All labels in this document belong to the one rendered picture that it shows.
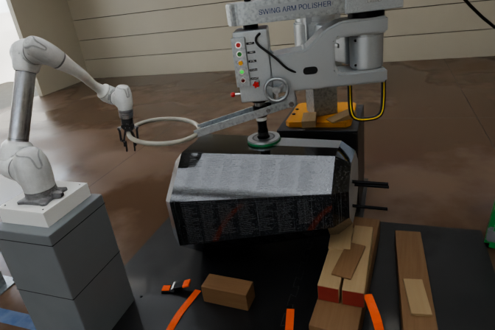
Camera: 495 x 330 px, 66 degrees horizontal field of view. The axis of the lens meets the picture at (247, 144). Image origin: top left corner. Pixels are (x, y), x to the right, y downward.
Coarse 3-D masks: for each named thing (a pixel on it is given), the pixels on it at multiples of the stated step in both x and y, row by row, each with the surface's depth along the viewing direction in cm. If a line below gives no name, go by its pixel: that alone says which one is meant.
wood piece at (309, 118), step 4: (312, 112) 291; (316, 112) 291; (304, 116) 285; (308, 116) 284; (312, 116) 282; (316, 116) 287; (304, 120) 277; (308, 120) 276; (312, 120) 275; (316, 120) 286; (304, 124) 276; (308, 124) 276; (312, 124) 275
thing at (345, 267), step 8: (352, 224) 250; (344, 232) 244; (336, 240) 237; (344, 240) 236; (336, 248) 231; (344, 248) 230; (352, 248) 229; (360, 248) 228; (344, 256) 223; (352, 256) 223; (360, 256) 222; (336, 264) 218; (344, 264) 217; (352, 264) 216; (336, 272) 213; (344, 272) 212; (352, 272) 211
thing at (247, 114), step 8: (296, 96) 245; (272, 104) 248; (280, 104) 236; (296, 104) 235; (240, 112) 252; (248, 112) 252; (256, 112) 240; (264, 112) 239; (272, 112) 239; (216, 120) 256; (224, 120) 245; (232, 120) 243; (240, 120) 243; (248, 120) 242; (200, 128) 248; (208, 128) 247; (216, 128) 246; (224, 128) 246
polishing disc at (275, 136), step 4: (268, 132) 259; (272, 132) 258; (252, 136) 255; (256, 136) 254; (272, 136) 251; (276, 136) 250; (248, 140) 250; (252, 140) 249; (256, 140) 248; (260, 140) 248; (264, 140) 247; (268, 140) 246; (272, 140) 245; (276, 140) 246; (256, 144) 244; (260, 144) 243; (264, 144) 243
